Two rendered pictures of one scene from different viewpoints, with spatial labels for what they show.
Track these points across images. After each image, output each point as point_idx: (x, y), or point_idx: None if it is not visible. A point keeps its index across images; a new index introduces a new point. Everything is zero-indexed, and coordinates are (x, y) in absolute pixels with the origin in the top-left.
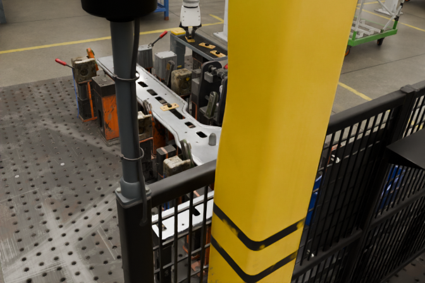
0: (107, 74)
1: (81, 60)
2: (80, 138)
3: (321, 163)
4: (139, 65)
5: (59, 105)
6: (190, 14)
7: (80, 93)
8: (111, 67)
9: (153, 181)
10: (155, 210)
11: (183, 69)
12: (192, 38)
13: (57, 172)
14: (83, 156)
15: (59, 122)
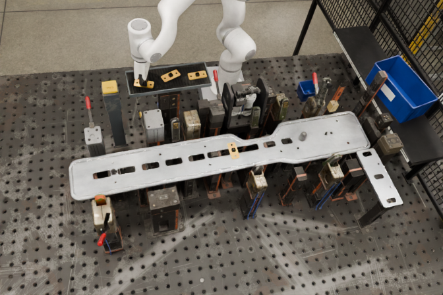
0: None
1: (111, 213)
2: (157, 256)
3: (262, 75)
4: (121, 152)
5: (62, 275)
6: (147, 64)
7: (111, 236)
8: (113, 184)
9: None
10: (289, 209)
11: (186, 114)
12: (147, 81)
13: (214, 285)
14: (195, 257)
15: (112, 278)
